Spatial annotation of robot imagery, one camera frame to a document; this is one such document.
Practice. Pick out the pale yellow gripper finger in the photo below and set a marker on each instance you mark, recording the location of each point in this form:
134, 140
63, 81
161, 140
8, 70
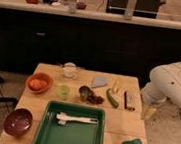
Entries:
147, 112

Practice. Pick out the dark brown cup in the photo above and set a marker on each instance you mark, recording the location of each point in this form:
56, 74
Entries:
84, 92

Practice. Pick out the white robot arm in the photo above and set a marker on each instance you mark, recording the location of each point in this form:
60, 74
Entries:
164, 83

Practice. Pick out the green plastic tray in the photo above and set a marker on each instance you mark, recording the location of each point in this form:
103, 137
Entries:
51, 132

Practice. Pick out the green cucumber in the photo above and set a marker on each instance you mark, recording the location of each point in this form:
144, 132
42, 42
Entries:
111, 99

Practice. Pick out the yellow banana piece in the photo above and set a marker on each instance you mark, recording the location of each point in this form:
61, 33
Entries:
116, 84

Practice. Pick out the dark grape bunch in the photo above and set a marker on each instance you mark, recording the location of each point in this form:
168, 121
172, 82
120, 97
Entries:
93, 99

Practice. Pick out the grey blue cloth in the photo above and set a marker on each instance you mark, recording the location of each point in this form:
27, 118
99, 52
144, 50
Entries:
99, 81

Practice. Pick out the light green cup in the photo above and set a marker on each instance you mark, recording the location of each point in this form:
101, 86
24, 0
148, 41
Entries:
64, 92

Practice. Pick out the white spatula utensil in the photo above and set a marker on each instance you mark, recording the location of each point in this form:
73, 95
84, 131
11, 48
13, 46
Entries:
63, 119

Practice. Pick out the clear glass jar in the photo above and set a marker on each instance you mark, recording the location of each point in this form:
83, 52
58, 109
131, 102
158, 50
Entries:
69, 70

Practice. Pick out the orange bowl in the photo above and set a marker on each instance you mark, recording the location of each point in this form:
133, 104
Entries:
45, 80

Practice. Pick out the orange fruit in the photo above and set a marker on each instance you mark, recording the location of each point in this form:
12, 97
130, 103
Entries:
35, 84

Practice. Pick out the maroon bowl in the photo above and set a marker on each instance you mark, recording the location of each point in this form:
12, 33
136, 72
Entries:
18, 122

